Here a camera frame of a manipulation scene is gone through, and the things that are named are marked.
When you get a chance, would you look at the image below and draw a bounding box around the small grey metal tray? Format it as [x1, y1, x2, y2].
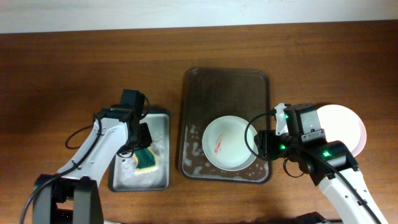
[108, 109, 170, 192]

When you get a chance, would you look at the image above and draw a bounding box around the green yellow sponge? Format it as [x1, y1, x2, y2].
[133, 146, 159, 174]

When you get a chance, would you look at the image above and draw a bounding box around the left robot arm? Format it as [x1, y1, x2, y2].
[19, 90, 152, 223]

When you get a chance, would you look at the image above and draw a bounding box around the large brown serving tray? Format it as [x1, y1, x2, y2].
[178, 67, 272, 184]

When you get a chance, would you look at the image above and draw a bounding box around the pale green plate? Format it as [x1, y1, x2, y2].
[201, 116, 258, 171]

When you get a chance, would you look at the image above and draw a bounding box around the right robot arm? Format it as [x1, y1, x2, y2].
[253, 103, 387, 223]

